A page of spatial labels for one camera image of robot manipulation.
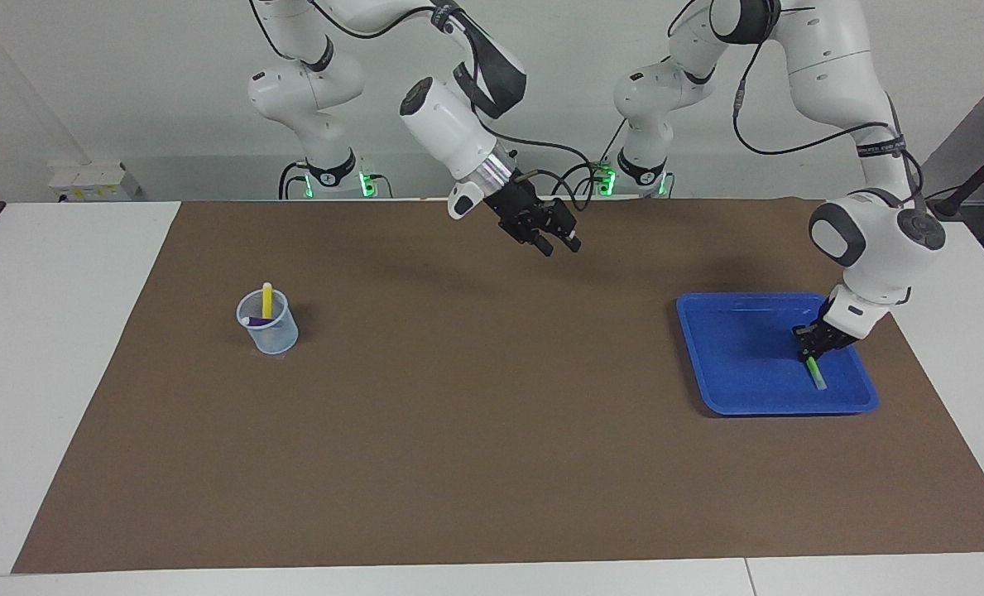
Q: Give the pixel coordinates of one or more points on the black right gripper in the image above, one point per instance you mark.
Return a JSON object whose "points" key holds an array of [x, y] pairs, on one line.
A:
{"points": [[529, 211]]}

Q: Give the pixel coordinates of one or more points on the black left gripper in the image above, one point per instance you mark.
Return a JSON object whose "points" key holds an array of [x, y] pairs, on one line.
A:
{"points": [[827, 335]]}

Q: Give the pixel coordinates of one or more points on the green marker pen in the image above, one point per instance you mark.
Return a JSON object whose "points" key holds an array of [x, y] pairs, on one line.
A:
{"points": [[817, 377]]}

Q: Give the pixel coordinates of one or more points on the yellow marker pen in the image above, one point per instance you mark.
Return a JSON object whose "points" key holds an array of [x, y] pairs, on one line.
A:
{"points": [[267, 300]]}

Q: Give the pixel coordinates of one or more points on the purple marker pen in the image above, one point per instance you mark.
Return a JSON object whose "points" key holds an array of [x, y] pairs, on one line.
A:
{"points": [[258, 320]]}

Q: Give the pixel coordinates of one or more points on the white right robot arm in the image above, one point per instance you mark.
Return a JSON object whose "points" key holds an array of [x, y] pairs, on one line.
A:
{"points": [[450, 124]]}

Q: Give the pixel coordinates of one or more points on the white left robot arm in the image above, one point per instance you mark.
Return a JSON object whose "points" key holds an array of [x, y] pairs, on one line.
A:
{"points": [[876, 248]]}

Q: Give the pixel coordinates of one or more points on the blue plastic tray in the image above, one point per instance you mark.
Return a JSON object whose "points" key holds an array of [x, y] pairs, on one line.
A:
{"points": [[748, 372]]}

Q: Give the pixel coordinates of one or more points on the brown table mat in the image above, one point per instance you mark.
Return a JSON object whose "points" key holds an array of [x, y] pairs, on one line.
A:
{"points": [[492, 430]]}

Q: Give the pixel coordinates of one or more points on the black slanted pole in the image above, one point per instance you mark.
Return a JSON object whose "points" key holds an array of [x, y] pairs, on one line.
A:
{"points": [[976, 178]]}

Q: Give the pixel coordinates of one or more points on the translucent plastic cup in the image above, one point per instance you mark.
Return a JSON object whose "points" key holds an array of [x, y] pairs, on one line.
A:
{"points": [[272, 338]]}

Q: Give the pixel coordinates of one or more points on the white power strip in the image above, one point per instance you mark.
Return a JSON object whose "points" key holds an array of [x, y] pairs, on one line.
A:
{"points": [[94, 182]]}

